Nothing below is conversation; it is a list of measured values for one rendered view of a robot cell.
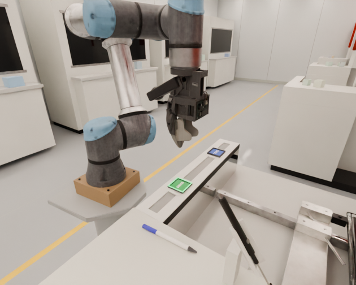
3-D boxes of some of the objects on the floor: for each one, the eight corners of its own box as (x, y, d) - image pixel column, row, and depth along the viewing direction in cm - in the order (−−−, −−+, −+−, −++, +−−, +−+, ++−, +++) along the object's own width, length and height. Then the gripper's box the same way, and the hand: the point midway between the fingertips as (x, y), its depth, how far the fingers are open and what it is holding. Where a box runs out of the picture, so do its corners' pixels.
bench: (161, 110, 465) (157, 1, 379) (89, 138, 330) (57, -21, 245) (126, 103, 520) (116, 7, 434) (52, 125, 385) (16, -9, 300)
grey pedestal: (52, 310, 119) (0, 193, 84) (108, 249, 155) (88, 148, 120) (124, 368, 98) (94, 244, 63) (170, 281, 134) (167, 171, 99)
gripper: (194, 71, 44) (191, 160, 53) (213, 67, 51) (208, 146, 60) (161, 68, 49) (164, 151, 58) (183, 65, 55) (182, 139, 65)
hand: (178, 142), depth 60 cm, fingers closed
